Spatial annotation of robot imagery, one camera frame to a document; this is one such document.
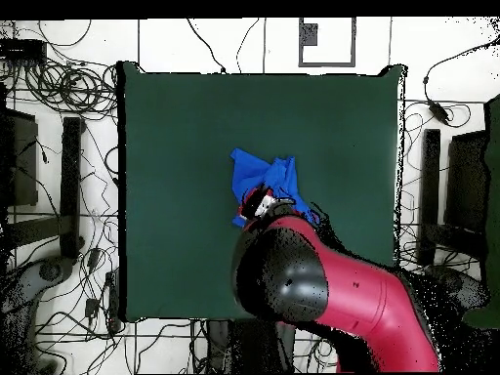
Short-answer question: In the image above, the black power strip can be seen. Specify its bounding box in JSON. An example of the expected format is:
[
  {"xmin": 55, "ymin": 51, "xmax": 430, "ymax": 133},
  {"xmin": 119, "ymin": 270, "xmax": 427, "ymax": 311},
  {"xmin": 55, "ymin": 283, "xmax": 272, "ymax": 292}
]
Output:
[{"xmin": 104, "ymin": 269, "xmax": 122, "ymax": 334}]

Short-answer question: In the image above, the grey stand foot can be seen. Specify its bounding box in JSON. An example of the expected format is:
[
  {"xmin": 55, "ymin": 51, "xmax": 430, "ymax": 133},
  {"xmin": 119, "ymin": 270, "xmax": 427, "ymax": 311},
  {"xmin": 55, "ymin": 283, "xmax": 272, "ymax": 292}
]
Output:
[
  {"xmin": 0, "ymin": 255, "xmax": 76, "ymax": 374},
  {"xmin": 427, "ymin": 265, "xmax": 492, "ymax": 313}
]

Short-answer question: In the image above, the blue shirt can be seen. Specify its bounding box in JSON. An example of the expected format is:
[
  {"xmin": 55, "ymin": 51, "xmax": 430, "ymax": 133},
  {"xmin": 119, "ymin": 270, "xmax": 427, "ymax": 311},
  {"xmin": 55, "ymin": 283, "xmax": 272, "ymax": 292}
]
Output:
[{"xmin": 229, "ymin": 147, "xmax": 321, "ymax": 229}]

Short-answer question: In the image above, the long black stand bar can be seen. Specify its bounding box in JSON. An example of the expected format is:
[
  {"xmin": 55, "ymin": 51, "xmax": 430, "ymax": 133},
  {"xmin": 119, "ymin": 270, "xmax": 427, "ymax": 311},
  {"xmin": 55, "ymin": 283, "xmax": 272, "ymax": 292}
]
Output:
[
  {"xmin": 416, "ymin": 128, "xmax": 441, "ymax": 268},
  {"xmin": 59, "ymin": 116, "xmax": 86, "ymax": 261}
]

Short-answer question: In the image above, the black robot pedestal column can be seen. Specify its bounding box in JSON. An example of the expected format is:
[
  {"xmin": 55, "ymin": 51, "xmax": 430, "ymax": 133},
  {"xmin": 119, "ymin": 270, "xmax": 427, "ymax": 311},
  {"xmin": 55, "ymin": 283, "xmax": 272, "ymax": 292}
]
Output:
[{"xmin": 205, "ymin": 319, "xmax": 296, "ymax": 374}]

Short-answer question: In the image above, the thin black cable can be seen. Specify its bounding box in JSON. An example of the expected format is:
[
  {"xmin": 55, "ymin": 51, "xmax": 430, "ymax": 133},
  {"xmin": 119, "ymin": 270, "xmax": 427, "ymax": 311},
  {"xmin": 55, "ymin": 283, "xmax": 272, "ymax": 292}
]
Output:
[{"xmin": 234, "ymin": 17, "xmax": 262, "ymax": 74}]

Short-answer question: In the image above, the dark green table cloth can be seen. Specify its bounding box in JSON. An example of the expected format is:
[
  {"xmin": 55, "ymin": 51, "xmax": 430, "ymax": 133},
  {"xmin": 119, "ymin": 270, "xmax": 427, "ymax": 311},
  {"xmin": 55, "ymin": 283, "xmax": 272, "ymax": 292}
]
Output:
[{"xmin": 115, "ymin": 60, "xmax": 408, "ymax": 324}]

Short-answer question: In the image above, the black adapter cable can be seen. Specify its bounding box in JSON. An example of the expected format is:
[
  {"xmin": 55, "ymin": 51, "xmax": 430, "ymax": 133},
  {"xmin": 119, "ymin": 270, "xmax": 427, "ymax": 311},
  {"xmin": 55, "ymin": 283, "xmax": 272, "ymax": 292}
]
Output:
[{"xmin": 422, "ymin": 38, "xmax": 500, "ymax": 104}]

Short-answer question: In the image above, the black cabinet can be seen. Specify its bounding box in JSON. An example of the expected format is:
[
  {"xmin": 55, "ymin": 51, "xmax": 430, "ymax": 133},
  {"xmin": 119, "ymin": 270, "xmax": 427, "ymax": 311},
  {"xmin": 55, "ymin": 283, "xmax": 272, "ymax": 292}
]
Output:
[
  {"xmin": 0, "ymin": 106, "xmax": 40, "ymax": 208},
  {"xmin": 442, "ymin": 130, "xmax": 490, "ymax": 235}
]

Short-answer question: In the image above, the black cable with plug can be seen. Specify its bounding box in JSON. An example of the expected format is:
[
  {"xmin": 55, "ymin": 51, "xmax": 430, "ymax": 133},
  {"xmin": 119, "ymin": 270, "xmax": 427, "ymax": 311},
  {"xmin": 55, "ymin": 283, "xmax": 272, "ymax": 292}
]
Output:
[{"xmin": 186, "ymin": 17, "xmax": 228, "ymax": 75}]

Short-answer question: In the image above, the grey square floor frame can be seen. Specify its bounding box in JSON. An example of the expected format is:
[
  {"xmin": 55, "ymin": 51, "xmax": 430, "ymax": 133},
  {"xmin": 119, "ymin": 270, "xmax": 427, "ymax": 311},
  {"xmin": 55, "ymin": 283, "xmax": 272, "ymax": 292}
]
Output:
[{"xmin": 298, "ymin": 17, "xmax": 357, "ymax": 68}]

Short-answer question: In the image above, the black electronics box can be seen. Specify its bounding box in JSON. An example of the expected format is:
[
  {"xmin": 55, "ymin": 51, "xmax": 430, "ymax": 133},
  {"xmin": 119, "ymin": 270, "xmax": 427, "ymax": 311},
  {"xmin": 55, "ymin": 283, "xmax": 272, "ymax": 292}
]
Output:
[{"xmin": 0, "ymin": 38, "xmax": 48, "ymax": 63}]

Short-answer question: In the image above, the coiled black cable bundle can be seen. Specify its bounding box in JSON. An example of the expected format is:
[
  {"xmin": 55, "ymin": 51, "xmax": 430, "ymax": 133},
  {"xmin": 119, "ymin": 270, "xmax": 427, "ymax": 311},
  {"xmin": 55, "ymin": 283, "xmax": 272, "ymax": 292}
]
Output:
[{"xmin": 23, "ymin": 58, "xmax": 118, "ymax": 120}]

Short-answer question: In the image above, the black power adapter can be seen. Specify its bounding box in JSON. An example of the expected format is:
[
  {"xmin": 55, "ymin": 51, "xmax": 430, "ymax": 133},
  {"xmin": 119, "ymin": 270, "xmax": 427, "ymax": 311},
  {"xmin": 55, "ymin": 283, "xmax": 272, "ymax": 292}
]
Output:
[{"xmin": 426, "ymin": 99, "xmax": 450, "ymax": 125}]

